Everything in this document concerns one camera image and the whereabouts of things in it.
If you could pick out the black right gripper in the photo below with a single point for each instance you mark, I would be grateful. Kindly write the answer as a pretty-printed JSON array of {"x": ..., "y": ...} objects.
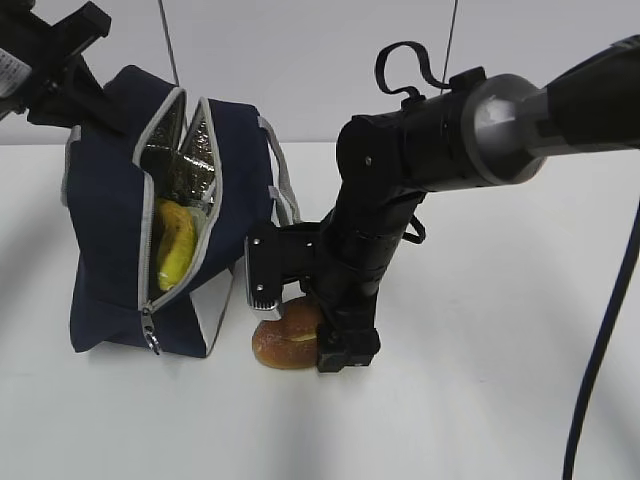
[{"x": 341, "y": 264}]

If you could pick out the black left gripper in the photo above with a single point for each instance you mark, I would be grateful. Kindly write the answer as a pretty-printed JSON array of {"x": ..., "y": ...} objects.
[{"x": 43, "y": 75}]

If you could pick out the brown bread roll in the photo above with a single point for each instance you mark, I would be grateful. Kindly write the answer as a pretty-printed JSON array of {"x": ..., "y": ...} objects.
[{"x": 291, "y": 342}]

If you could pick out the navy lunch bag grey trim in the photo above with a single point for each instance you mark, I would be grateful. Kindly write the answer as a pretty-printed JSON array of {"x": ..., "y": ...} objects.
[{"x": 225, "y": 161}]

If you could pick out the yellow banana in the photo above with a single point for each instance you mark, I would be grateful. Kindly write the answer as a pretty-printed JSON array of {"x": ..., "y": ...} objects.
[{"x": 177, "y": 243}]

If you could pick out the glass container green lid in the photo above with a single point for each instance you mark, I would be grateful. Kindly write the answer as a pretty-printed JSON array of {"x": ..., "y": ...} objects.
[{"x": 199, "y": 219}]

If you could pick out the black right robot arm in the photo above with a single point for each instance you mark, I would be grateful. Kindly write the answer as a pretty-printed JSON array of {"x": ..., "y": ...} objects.
[{"x": 480, "y": 131}]

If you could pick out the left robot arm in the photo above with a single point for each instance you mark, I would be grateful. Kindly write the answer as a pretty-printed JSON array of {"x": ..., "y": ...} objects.
[{"x": 44, "y": 75}]

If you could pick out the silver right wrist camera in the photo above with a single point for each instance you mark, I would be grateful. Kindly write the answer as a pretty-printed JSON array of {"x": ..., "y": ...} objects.
[{"x": 274, "y": 257}]

